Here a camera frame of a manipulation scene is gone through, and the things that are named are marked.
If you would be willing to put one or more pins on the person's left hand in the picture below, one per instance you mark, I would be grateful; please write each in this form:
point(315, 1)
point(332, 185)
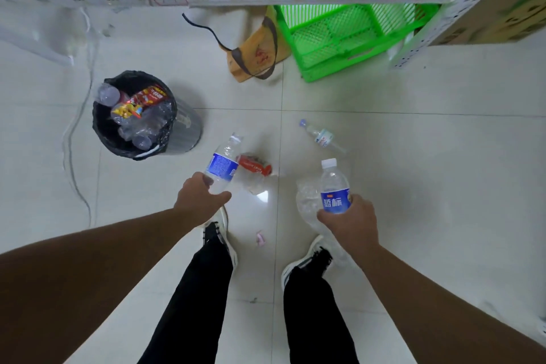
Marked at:
point(198, 203)

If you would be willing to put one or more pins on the person's right hand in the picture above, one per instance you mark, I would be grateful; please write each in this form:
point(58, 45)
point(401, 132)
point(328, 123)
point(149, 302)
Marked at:
point(356, 231)

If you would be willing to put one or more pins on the blue label plastic bottle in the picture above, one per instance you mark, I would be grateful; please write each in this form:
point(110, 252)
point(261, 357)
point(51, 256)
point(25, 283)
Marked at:
point(222, 165)
point(335, 193)

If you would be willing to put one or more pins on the crushed red label plastic bottle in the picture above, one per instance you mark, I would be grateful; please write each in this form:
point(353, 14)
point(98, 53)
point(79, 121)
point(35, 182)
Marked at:
point(254, 165)

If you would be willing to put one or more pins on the black trash bin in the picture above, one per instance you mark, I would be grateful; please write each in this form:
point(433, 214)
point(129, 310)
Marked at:
point(187, 129)

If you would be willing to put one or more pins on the white label plastic bottle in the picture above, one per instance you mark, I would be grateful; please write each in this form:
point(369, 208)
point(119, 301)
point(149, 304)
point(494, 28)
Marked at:
point(323, 137)

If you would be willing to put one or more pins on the red snack wrapper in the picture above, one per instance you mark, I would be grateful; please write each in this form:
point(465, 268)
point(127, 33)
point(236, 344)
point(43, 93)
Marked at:
point(145, 97)

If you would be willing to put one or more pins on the person's right forearm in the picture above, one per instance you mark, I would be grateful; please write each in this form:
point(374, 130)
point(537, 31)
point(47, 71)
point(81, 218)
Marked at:
point(448, 317)

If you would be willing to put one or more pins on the person's left forearm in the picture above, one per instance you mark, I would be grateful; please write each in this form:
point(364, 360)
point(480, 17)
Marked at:
point(85, 287)

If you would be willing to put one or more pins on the person's left white shoe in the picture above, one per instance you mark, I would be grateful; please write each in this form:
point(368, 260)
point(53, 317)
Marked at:
point(219, 216)

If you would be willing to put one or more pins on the person's white shoe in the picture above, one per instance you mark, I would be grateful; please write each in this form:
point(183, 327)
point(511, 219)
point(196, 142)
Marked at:
point(219, 216)
point(298, 263)

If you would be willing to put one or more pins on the person's right white shoe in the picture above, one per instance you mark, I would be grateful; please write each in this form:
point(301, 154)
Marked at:
point(298, 263)

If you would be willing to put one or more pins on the person's right leg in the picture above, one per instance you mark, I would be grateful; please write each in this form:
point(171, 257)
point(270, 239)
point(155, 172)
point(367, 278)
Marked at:
point(315, 321)

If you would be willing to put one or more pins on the person's leg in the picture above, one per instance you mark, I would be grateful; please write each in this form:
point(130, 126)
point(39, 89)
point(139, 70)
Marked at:
point(187, 317)
point(315, 321)

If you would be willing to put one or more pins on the person's left leg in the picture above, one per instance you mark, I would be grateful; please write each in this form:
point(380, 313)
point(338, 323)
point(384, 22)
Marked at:
point(187, 317)

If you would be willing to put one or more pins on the small pink wrapper scrap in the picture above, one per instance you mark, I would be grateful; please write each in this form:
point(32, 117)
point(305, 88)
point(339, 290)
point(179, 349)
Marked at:
point(260, 238)

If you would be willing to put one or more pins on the green plastic basket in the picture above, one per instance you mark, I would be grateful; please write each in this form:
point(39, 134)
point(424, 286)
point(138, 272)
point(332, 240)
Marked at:
point(324, 65)

